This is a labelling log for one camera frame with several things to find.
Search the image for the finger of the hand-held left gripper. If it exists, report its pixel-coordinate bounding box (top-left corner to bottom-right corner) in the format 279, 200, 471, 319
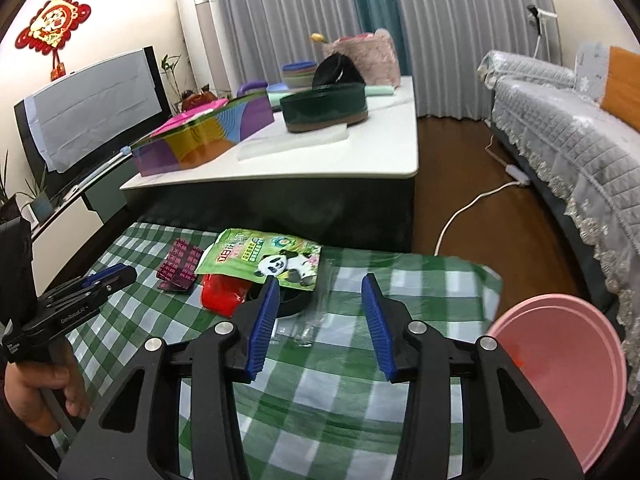
82, 262, 128, 286
82, 266, 138, 297

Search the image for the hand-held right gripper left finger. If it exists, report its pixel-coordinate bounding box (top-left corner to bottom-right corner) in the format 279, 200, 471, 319
59, 275, 282, 480

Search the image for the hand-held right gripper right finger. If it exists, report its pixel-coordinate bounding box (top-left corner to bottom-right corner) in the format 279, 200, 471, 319
361, 274, 585, 480

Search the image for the black tape roll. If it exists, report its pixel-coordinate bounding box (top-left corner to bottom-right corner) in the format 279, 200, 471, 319
247, 282, 316, 318

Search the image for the clear plastic wrapper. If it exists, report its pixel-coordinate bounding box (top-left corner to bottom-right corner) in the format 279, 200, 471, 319
272, 265, 368, 350

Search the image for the red plastic packet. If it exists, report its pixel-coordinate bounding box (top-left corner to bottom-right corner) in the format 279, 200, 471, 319
201, 272, 253, 317

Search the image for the dark red patterned packet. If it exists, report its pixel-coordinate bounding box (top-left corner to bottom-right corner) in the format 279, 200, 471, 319
155, 238, 205, 292

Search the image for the green panda snack packet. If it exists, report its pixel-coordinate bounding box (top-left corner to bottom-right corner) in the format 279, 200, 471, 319
194, 228, 322, 290

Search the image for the pink plastic basin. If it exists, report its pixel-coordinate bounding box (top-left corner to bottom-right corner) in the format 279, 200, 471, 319
486, 294, 627, 473

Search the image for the person's left hand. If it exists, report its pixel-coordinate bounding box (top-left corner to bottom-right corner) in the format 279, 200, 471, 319
2, 360, 93, 436

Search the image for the television stand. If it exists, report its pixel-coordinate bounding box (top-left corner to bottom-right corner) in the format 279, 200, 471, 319
30, 150, 146, 241

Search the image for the small potted plant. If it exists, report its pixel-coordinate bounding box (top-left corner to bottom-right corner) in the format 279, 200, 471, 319
0, 150, 56, 223

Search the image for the green checked tablecloth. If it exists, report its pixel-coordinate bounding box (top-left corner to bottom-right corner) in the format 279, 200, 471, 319
50, 222, 503, 480

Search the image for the colourful rectangular box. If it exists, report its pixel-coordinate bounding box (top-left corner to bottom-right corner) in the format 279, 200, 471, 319
131, 94, 276, 177

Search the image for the covered television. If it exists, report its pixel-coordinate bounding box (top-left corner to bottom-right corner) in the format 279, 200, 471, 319
14, 46, 173, 193

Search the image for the white top coffee table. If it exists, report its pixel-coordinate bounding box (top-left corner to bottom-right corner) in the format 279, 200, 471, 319
120, 76, 420, 253

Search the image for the orange plastic pot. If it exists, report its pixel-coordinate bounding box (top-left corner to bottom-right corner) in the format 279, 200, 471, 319
181, 87, 221, 111

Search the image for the white power strip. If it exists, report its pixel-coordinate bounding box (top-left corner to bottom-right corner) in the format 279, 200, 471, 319
505, 162, 532, 185

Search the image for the thin bamboo plant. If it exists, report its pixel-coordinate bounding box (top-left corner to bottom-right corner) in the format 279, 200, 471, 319
160, 54, 188, 113

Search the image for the dark green round tin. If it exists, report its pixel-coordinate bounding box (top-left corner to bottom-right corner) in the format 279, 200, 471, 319
279, 84, 370, 134

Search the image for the light blue bowl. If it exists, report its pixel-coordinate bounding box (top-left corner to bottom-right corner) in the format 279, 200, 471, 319
266, 82, 306, 108

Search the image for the white standing air conditioner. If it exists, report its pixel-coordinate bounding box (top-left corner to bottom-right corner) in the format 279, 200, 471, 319
176, 0, 233, 101

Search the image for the stack of colourful bowls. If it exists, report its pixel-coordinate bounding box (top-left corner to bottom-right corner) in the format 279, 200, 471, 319
281, 60, 321, 88

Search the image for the grey quilted sofa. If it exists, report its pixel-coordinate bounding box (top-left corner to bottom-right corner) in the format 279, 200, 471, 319
476, 42, 640, 356

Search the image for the pink patterned bag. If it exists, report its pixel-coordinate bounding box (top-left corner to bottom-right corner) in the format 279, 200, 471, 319
321, 27, 402, 88

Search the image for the grey curtain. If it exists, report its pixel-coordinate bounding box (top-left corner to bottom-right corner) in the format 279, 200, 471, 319
387, 0, 563, 121
200, 0, 361, 91

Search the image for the teal curtain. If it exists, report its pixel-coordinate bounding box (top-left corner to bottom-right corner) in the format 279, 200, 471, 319
345, 0, 416, 78

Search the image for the orange cushion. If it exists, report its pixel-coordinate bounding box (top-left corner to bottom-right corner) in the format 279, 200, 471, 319
600, 46, 640, 133

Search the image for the white floor lamp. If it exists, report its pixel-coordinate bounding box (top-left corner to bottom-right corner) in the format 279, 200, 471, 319
526, 4, 558, 51

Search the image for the white power cable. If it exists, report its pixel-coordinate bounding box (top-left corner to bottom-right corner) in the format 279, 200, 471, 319
434, 145, 516, 256

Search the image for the red knot wall ornament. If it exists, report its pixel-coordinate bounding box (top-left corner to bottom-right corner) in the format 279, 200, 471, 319
14, 0, 93, 81

